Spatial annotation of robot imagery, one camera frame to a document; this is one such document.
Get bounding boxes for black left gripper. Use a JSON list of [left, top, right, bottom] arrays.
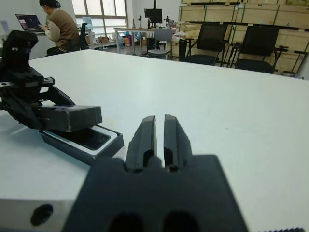
[[0, 67, 77, 131]]

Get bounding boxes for cardboard box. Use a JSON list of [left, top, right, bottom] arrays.
[[97, 35, 115, 44]]

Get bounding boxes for black computer monitor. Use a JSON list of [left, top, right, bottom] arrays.
[[144, 0, 163, 29]]

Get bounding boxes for wooden top desk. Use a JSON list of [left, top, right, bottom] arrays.
[[113, 26, 178, 56]]

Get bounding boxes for grey office chair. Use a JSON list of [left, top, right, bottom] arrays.
[[147, 28, 174, 60]]

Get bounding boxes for black swivel office chair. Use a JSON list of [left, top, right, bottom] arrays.
[[46, 22, 89, 57]]

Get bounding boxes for seated person brown sweater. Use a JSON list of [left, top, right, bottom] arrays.
[[38, 0, 84, 57]]

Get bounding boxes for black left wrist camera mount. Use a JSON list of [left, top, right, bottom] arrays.
[[1, 29, 39, 73]]

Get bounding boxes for black folded stand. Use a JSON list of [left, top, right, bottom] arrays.
[[178, 39, 188, 62]]

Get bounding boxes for black mesh office chair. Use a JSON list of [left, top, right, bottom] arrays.
[[183, 21, 229, 66], [235, 23, 290, 74]]

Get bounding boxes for black box lid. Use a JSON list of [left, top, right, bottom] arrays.
[[36, 104, 103, 133]]

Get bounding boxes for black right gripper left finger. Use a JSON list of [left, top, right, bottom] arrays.
[[124, 115, 158, 174]]

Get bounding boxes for black bin under desk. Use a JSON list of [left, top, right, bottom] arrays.
[[145, 37, 155, 56]]

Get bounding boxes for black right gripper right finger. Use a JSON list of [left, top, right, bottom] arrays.
[[163, 113, 193, 174]]

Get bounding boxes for window with dark frame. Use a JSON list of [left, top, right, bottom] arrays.
[[71, 0, 128, 30]]

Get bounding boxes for pale wooden shipping crate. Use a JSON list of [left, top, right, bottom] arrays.
[[235, 2, 278, 26], [205, 3, 237, 24], [178, 22, 202, 58], [277, 3, 309, 29], [180, 3, 206, 23], [279, 27, 309, 73]]

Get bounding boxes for open laptop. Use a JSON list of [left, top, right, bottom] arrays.
[[14, 13, 44, 33]]

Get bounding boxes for black box base white insert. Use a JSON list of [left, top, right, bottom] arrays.
[[38, 124, 125, 166]]

